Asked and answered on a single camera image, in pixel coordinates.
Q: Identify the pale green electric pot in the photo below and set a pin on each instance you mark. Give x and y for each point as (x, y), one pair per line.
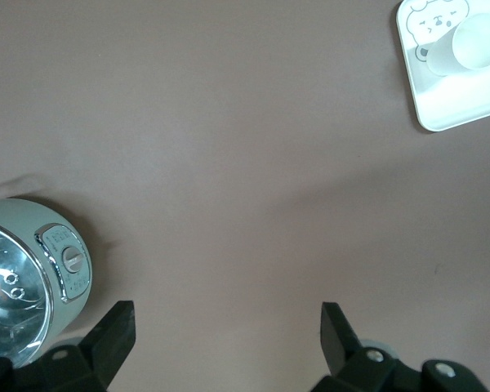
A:
(28, 212)

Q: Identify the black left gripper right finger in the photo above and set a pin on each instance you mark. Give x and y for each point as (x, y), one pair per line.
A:
(339, 347)

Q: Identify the white plastic cup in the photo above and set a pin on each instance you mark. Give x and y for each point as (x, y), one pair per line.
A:
(477, 41)

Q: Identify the glass pot lid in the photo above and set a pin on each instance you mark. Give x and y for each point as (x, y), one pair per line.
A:
(8, 286)

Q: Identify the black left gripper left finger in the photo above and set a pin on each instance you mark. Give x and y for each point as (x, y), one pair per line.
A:
(106, 347)

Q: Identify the cream tray with bear print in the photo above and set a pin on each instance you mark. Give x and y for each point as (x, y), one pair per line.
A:
(453, 102)

